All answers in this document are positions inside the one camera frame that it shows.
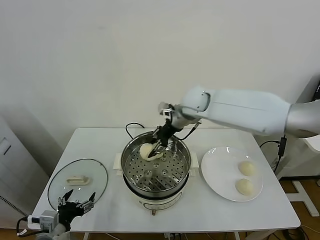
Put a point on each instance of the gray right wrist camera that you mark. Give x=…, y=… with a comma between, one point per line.
x=165, y=110

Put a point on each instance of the dark laptop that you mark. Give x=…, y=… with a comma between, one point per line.
x=318, y=90

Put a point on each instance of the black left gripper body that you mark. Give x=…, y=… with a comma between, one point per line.
x=68, y=212

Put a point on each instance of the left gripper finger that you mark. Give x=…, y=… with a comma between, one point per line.
x=66, y=197
x=88, y=203

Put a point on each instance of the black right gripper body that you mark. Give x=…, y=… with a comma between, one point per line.
x=166, y=132

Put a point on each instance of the cream electric pot base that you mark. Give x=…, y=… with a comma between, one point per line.
x=152, y=203

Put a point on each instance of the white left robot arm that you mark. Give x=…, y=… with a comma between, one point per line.
x=57, y=231

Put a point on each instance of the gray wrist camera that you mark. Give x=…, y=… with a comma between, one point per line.
x=165, y=110
x=43, y=219

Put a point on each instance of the white side desk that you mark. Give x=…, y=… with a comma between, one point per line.
x=312, y=145

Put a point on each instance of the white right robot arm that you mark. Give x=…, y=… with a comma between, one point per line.
x=237, y=110

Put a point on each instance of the round glass pot lid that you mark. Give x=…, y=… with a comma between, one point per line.
x=76, y=180

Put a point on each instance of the perforated steel steamer basket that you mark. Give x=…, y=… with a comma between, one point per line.
x=160, y=175

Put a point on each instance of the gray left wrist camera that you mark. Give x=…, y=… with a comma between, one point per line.
x=43, y=219

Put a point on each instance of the white round plate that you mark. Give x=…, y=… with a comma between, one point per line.
x=220, y=175

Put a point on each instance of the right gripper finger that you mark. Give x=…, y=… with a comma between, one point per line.
x=155, y=135
x=158, y=149

